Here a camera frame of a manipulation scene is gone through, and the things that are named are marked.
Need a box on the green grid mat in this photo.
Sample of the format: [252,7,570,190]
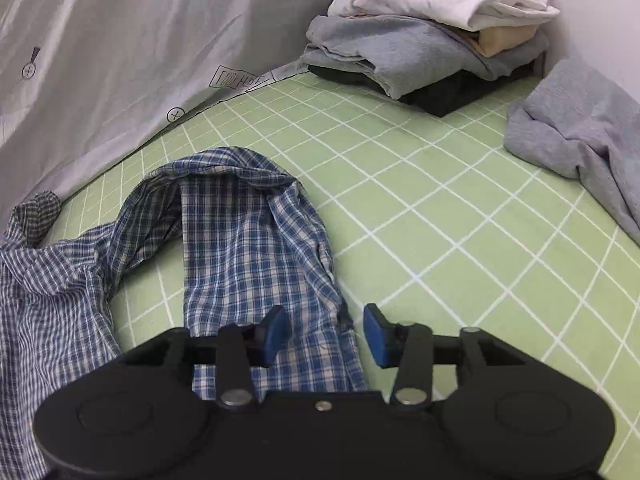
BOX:
[48,73,639,479]

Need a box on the grey folded sweater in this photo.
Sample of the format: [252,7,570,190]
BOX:
[302,15,549,100]

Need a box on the blue plaid shirt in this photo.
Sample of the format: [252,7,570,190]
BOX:
[1,148,366,479]

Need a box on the black folded garment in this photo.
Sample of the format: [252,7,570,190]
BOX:
[309,58,540,118]

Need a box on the grey printed backdrop sheet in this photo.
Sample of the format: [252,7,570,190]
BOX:
[1,0,332,214]

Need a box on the grey crumpled garment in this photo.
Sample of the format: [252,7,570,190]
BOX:
[503,58,639,240]

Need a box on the beige folded garment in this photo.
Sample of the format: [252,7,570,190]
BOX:
[465,25,538,58]

